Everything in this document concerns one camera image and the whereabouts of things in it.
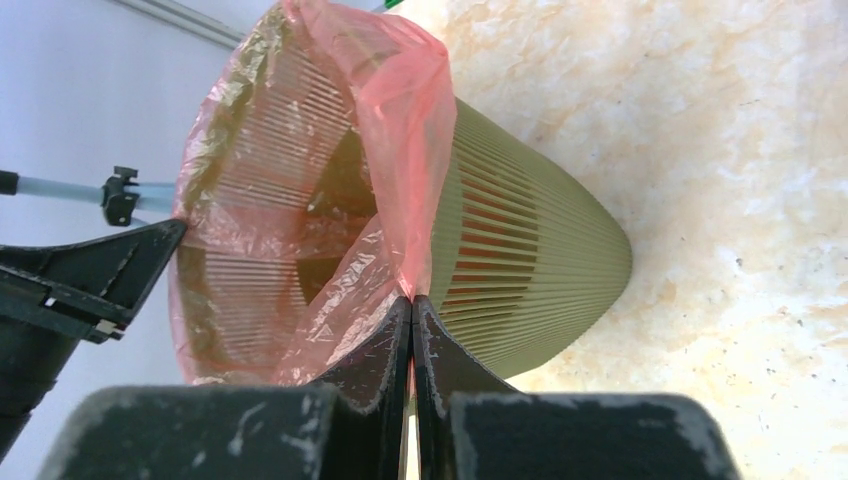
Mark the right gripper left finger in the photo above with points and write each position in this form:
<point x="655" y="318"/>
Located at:
<point x="349" y="423"/>

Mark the red plastic trash bag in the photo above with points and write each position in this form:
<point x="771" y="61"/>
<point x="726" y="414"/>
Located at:
<point x="310" y="184"/>

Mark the green mesh trash bin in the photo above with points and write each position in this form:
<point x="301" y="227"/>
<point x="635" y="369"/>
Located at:
<point x="525" y="258"/>

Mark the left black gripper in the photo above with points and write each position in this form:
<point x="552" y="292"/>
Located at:
<point x="53" y="297"/>

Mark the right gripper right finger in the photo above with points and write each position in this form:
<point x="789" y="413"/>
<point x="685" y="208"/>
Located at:
<point x="473" y="425"/>

